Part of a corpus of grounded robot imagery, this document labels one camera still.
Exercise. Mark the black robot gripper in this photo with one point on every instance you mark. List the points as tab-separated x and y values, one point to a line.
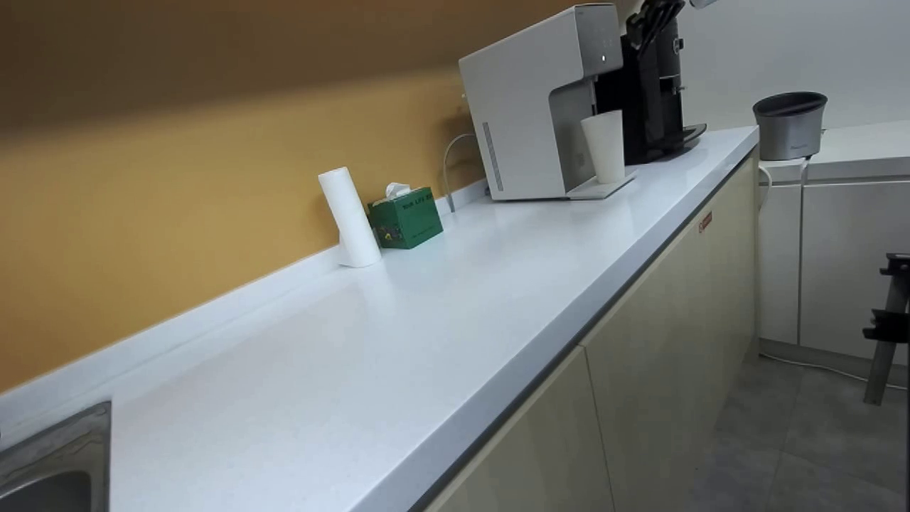
667	9

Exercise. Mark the silver white coffeemaker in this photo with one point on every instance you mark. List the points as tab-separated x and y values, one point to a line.
522	105

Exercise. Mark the black coffee machine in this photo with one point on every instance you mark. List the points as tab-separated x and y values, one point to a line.
659	105

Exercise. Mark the white paper cup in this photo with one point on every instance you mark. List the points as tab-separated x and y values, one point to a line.
605	146

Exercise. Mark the grey metal pot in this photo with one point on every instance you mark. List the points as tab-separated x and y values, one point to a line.
789	129

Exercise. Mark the beige base cabinet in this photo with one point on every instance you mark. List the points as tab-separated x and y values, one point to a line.
663	332

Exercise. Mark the green tissue box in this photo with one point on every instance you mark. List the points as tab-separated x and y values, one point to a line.
407	221

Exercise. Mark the white side cabinet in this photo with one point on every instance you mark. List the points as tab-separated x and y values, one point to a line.
855	267

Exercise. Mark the white paper towel roll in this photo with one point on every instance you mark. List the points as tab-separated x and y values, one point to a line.
349	218

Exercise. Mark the black tripod stand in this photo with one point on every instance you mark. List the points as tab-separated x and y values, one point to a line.
888	328

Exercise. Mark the stainless steel sink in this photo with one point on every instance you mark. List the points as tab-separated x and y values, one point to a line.
59	464

